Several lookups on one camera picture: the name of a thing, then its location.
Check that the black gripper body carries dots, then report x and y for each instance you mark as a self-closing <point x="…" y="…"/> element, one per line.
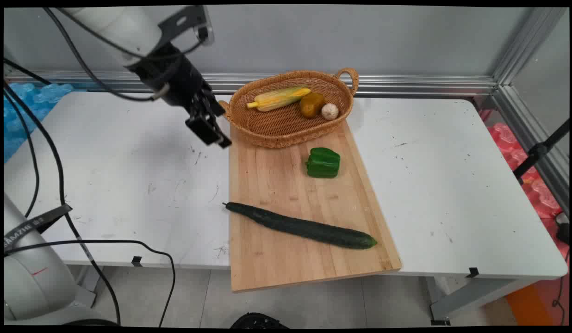
<point x="175" y="78"/>

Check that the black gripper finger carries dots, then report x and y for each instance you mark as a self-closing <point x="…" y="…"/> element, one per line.
<point x="220" y="125"/>
<point x="203" y="129"/>

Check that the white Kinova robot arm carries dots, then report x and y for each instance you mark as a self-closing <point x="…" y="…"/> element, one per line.
<point x="121" y="27"/>

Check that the yellow corn cob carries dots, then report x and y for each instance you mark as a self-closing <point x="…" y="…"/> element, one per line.
<point x="279" y="98"/>

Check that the woven wicker basket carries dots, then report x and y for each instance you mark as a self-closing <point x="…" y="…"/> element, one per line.
<point x="286" y="127"/>

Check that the wooden cutting board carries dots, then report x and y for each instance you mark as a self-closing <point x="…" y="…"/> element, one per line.
<point x="286" y="194"/>

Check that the green bell pepper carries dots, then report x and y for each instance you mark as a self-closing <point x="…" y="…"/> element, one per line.
<point x="324" y="163"/>

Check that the white garlic bulb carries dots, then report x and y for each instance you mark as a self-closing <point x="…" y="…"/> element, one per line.
<point x="330" y="112"/>

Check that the long dark green cucumber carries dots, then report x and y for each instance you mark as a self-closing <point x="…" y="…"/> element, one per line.
<point x="304" y="227"/>

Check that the black table edge clip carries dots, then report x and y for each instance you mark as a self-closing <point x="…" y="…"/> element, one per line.
<point x="136" y="261"/>
<point x="472" y="272"/>

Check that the blue foam mat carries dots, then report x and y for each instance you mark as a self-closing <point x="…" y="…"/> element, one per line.
<point x="22" y="111"/>

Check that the grey table leg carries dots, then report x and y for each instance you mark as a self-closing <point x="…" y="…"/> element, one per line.
<point x="475" y="296"/>
<point x="89" y="284"/>

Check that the black round floor object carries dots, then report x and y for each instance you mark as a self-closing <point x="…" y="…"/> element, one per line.
<point x="258" y="321"/>

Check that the black tripod stand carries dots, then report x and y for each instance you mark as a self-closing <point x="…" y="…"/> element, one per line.
<point x="538" y="150"/>

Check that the red foam mat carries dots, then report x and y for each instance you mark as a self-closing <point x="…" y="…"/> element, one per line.
<point x="543" y="194"/>

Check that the small black device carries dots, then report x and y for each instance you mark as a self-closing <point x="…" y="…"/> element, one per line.
<point x="563" y="231"/>

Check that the orange floor panel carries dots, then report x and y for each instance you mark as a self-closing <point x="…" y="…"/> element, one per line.
<point x="531" y="305"/>

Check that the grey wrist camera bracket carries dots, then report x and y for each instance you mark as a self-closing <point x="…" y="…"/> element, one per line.
<point x="189" y="21"/>

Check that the horizontal aluminium frame rail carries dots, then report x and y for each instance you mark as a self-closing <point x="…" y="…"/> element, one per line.
<point x="406" y="85"/>

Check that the side aluminium frame rail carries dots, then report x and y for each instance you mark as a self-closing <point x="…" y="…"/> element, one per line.
<point x="531" y="134"/>

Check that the upright aluminium frame post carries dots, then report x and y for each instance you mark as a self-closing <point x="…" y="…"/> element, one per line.
<point x="529" y="41"/>

